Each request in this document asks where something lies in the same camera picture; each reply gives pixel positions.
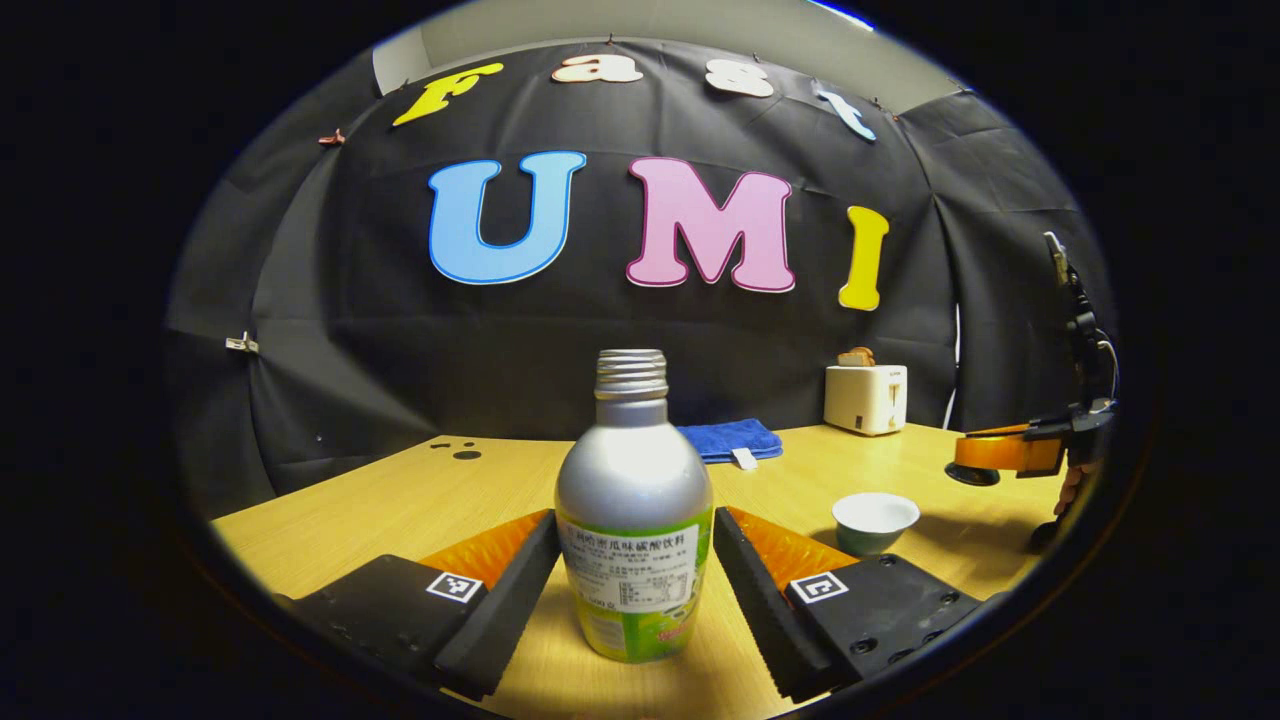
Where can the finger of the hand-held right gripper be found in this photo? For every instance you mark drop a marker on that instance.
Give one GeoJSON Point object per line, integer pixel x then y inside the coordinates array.
{"type": "Point", "coordinates": [1000, 452]}

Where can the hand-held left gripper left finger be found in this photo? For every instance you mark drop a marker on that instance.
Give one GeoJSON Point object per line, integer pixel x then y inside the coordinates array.
{"type": "Point", "coordinates": [510, 610]}

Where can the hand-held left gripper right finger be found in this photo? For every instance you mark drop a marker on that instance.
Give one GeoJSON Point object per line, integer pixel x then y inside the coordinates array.
{"type": "Point", "coordinates": [760, 610]}

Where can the teal teacup lid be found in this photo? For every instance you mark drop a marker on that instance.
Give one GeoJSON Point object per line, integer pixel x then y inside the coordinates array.
{"type": "Point", "coordinates": [972, 476]}

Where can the teal teacup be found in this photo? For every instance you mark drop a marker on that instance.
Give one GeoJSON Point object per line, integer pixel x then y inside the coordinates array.
{"type": "Point", "coordinates": [872, 525]}

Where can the silver green label water bottle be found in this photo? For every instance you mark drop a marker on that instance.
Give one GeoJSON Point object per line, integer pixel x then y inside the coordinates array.
{"type": "Point", "coordinates": [632, 480]}

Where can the cream toaster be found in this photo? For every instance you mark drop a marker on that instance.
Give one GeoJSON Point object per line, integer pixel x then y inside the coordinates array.
{"type": "Point", "coordinates": [866, 400]}

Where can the bread slice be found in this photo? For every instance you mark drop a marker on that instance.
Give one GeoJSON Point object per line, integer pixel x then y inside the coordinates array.
{"type": "Point", "coordinates": [856, 357]}

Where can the folded blue towel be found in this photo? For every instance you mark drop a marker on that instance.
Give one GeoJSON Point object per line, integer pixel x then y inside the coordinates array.
{"type": "Point", "coordinates": [735, 438]}

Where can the black backdrop cloth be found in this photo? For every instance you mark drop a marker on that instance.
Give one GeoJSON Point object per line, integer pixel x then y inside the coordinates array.
{"type": "Point", "coordinates": [500, 340]}

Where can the silver metal clip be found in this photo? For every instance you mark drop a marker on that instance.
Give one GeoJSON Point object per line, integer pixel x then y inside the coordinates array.
{"type": "Point", "coordinates": [242, 344]}

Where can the copper metal clip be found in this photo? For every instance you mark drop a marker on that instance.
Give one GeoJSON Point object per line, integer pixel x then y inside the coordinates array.
{"type": "Point", "coordinates": [332, 137]}

